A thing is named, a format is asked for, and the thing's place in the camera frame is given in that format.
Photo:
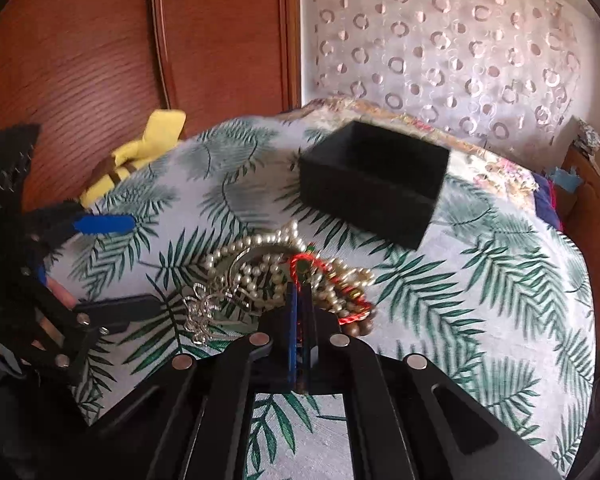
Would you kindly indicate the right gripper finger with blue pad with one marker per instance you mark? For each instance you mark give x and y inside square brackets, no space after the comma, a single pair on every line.
[87,223]

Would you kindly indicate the person's left hand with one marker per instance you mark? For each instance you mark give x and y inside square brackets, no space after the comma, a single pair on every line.
[66,299]

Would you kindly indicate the palm leaf bedspread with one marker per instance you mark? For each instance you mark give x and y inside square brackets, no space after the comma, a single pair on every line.
[494,296]

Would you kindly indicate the black open jewelry box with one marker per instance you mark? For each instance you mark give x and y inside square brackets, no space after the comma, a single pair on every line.
[376,179]

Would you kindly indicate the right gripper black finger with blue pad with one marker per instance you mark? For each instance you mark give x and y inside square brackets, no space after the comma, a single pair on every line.
[279,368]

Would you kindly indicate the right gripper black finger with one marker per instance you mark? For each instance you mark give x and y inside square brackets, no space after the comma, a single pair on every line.
[114,315]

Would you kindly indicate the wooden side furniture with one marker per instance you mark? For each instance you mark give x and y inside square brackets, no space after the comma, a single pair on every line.
[577,186]

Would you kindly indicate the silver chain jewelry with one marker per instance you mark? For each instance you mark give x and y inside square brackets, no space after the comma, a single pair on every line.
[200,323]

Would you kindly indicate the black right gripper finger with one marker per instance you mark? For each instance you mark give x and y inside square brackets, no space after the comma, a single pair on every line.
[316,327]

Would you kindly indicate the yellow plush toy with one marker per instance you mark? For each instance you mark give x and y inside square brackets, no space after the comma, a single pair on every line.
[161,135]

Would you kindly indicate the white patterned curtain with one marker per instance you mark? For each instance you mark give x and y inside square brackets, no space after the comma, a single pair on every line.
[503,74]

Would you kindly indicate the wooden wardrobe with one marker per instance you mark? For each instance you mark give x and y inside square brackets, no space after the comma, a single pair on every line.
[89,73]

